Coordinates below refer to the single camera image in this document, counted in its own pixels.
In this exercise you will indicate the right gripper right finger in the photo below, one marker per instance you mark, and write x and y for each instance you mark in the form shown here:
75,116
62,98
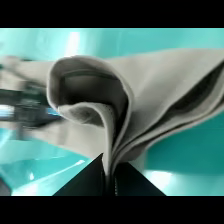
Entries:
136,183

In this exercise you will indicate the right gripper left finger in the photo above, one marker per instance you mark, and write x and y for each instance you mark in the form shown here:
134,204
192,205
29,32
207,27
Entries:
88,181

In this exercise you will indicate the brown shirt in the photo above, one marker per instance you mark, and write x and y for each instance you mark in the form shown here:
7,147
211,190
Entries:
160,86

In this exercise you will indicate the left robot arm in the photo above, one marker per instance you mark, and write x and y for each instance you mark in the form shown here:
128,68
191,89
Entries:
31,106

